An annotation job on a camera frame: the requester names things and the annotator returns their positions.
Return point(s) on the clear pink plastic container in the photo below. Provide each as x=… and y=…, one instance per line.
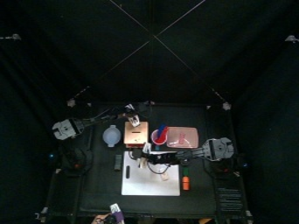
x=190, y=134

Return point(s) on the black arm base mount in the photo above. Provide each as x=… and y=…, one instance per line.
x=226, y=167
x=75, y=159

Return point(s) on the white text label sticker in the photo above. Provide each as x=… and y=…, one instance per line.
x=227, y=200

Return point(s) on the orange toy carrot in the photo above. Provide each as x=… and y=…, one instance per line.
x=186, y=183

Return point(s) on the pink toy salmon piece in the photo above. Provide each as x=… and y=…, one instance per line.
x=182, y=139

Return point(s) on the white cutting board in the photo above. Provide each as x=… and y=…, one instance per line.
x=150, y=186

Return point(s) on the copper toy toaster box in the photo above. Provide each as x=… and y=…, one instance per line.
x=135, y=134

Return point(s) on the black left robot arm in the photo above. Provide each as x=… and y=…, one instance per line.
x=68, y=128

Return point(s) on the pink plastic cup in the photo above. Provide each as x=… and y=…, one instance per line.
x=155, y=140

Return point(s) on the pale toy food slice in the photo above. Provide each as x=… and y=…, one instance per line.
x=164, y=176

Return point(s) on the purple object with white card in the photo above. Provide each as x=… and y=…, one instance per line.
x=116, y=215

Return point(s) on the black table edge camera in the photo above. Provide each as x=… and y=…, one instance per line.
x=143, y=107

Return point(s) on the dark grey rectangular block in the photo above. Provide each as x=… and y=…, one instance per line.
x=118, y=162

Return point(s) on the red toy utensil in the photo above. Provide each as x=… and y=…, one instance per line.
x=163, y=133

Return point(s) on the grey frame clamp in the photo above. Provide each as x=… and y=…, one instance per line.
x=226, y=106
x=291, y=38
x=71, y=102
x=15, y=37

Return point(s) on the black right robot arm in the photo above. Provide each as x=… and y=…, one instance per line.
x=218, y=148

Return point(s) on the blue toy utensil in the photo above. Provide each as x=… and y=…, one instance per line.
x=160, y=128

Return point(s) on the person's hand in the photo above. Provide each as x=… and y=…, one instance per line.
x=100, y=218

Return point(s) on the pale blue plastic bowl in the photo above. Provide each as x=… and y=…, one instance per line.
x=111, y=136

